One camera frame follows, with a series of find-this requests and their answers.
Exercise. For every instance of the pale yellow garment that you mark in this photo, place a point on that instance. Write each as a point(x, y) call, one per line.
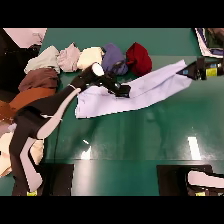
point(89, 57)

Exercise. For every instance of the brown garment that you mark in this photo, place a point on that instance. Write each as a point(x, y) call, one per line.
point(38, 78)

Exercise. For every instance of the pale pink garment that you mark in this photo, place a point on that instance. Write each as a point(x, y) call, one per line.
point(68, 58)

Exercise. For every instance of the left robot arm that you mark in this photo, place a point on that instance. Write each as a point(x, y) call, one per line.
point(50, 106)

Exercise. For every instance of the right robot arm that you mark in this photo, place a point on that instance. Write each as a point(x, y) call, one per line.
point(214, 71)

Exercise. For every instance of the orange-brown garment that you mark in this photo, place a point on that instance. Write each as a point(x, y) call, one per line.
point(28, 97)

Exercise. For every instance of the red garment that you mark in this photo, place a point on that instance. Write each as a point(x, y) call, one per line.
point(140, 58)

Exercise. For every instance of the pale grey-green garment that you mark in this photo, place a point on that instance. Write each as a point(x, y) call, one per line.
point(43, 60)

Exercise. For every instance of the heap of clothes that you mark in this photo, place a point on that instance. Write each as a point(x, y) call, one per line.
point(210, 41)

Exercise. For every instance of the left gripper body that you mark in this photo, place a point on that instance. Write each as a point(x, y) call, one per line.
point(123, 91)

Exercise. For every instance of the lavender shirt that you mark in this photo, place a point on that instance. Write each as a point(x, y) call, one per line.
point(146, 90)

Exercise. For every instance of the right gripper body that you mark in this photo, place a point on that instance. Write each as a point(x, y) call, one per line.
point(198, 69)

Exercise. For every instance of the white garment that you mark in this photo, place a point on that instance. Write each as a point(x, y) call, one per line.
point(6, 150)

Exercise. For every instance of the purple garment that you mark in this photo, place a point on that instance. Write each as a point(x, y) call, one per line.
point(113, 56)

